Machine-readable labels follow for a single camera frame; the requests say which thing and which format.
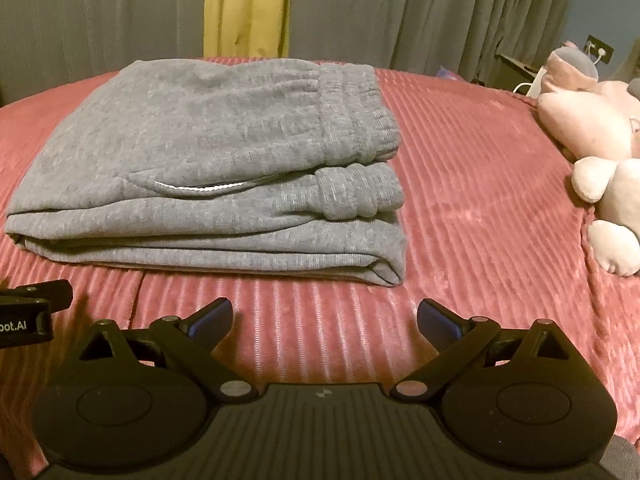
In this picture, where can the grey curtain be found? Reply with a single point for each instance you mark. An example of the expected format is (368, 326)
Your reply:
(425, 15)
(100, 15)

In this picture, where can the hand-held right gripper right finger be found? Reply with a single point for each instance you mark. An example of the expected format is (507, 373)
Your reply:
(436, 318)

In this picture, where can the dark nightstand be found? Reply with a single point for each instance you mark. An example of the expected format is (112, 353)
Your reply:
(515, 67)

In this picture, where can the grey pants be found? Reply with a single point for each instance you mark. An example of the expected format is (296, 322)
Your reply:
(200, 135)

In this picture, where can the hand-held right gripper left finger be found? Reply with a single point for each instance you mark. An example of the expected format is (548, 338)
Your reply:
(211, 318)

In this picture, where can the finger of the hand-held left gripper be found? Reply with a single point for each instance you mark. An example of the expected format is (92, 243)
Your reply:
(42, 296)

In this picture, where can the pink ribbed blanket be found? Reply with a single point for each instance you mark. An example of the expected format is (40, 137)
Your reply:
(475, 185)

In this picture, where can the yellow curtain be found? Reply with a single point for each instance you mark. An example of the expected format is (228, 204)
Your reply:
(247, 7)

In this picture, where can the wall socket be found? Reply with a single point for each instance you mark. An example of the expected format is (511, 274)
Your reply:
(600, 50)

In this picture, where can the pink plush toy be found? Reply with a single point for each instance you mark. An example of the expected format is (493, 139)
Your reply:
(600, 110)

